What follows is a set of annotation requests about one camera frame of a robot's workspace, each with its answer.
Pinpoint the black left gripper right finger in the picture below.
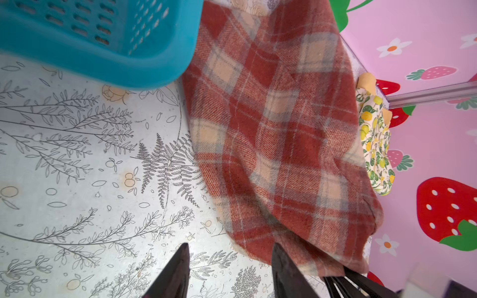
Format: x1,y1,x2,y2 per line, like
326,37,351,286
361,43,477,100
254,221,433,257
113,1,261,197
272,243,319,298

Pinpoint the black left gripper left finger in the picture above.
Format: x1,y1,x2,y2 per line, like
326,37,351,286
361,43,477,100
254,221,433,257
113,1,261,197
142,243,190,298

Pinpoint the yellow skirt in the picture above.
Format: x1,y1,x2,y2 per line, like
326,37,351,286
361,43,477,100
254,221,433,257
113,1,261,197
357,73,393,128

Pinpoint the lemon print skirt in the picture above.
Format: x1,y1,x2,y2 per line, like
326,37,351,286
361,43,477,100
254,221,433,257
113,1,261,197
355,88,396,196

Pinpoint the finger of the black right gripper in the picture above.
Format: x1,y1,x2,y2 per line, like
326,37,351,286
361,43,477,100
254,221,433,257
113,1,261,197
324,276,352,298
344,267,399,298

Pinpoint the aluminium frame post right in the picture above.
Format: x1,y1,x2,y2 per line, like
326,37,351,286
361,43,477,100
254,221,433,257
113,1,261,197
387,81,477,109

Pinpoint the red plaid skirt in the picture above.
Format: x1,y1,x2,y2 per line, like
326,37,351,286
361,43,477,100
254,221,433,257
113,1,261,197
183,1,383,276

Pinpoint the teal plastic basket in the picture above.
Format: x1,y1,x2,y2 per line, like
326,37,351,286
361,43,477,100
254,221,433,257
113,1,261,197
1,0,204,90

